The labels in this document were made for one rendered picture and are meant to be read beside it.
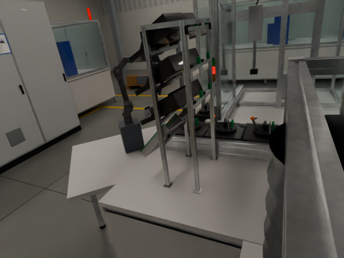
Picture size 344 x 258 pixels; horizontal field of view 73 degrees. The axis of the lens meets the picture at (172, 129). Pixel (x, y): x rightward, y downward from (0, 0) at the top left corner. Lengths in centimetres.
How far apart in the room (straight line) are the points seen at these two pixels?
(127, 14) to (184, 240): 1075
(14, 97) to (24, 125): 45
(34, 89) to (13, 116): 53
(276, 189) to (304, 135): 7
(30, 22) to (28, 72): 75
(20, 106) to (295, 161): 410
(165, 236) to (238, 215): 36
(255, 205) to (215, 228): 23
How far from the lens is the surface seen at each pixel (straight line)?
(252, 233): 105
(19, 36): 429
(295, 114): 25
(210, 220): 109
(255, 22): 242
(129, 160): 159
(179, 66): 104
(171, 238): 120
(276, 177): 25
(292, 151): 18
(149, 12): 1082
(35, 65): 435
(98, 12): 1240
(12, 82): 413
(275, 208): 28
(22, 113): 420
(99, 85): 595
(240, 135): 152
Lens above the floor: 164
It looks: 24 degrees down
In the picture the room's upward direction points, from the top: 7 degrees counter-clockwise
